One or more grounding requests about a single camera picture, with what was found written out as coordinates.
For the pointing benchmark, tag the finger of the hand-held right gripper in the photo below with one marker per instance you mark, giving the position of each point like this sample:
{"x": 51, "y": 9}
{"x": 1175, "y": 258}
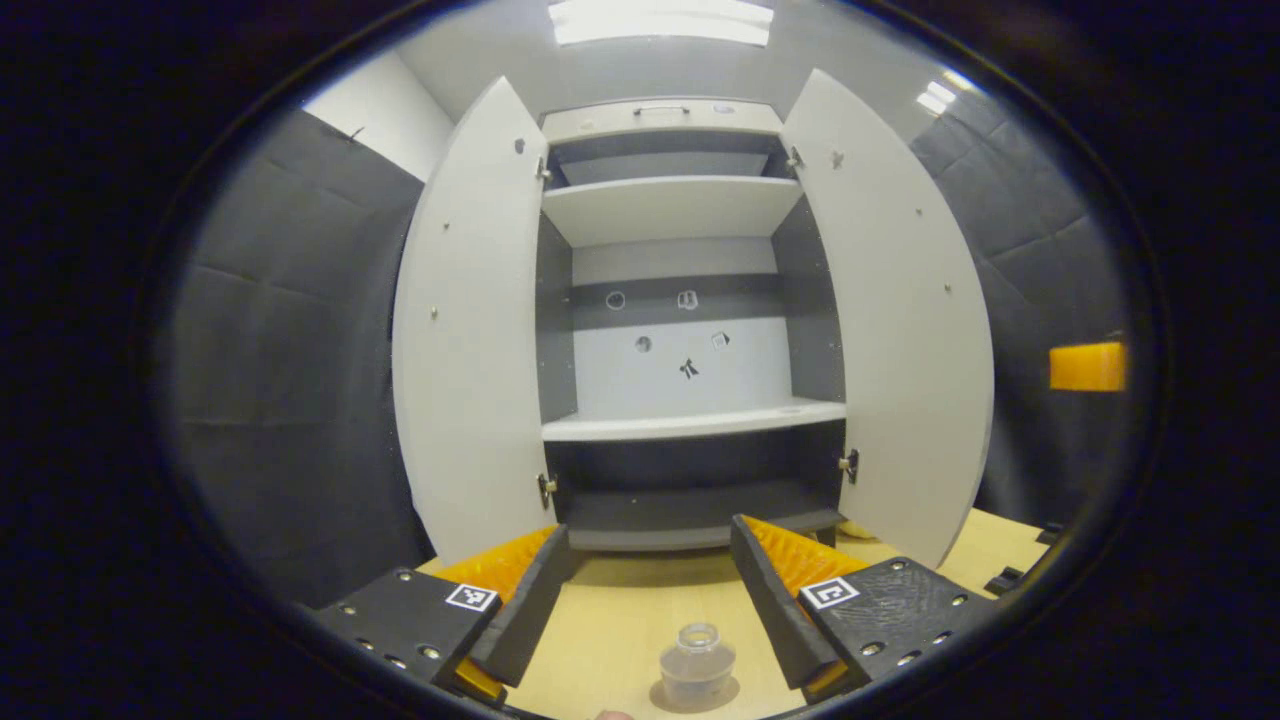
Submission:
{"x": 1088, "y": 366}

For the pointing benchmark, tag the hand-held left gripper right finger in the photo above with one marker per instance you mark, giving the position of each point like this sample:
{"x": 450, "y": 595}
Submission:
{"x": 775, "y": 610}

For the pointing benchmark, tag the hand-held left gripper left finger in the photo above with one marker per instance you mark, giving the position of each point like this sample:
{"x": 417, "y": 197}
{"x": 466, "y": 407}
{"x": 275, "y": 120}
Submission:
{"x": 530, "y": 610}

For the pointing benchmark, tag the clear plastic bottle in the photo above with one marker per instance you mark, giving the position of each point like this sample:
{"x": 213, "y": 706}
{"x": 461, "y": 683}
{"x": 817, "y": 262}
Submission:
{"x": 697, "y": 670}

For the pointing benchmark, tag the grey cabinet door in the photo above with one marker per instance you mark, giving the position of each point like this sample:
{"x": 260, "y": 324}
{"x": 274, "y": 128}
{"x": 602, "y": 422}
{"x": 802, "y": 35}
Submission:
{"x": 900, "y": 330}
{"x": 470, "y": 350}

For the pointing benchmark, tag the grey cabinet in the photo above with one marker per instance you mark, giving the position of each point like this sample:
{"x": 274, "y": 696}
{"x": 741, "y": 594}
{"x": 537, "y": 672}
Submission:
{"x": 670, "y": 205}

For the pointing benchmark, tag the black quilted cloth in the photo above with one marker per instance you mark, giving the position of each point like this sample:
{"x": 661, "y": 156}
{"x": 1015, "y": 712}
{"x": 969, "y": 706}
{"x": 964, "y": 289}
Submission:
{"x": 290, "y": 350}
{"x": 1030, "y": 250}

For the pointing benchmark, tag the ceiling strip lights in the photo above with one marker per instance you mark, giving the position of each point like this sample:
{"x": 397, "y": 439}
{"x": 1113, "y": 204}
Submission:
{"x": 938, "y": 95}

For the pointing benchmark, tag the large ceiling light panel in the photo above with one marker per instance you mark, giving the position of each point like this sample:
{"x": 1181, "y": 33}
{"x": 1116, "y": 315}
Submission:
{"x": 660, "y": 22}

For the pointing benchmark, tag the small black bracket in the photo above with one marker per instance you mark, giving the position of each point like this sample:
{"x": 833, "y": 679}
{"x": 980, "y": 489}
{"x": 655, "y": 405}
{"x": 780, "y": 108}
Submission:
{"x": 1050, "y": 534}

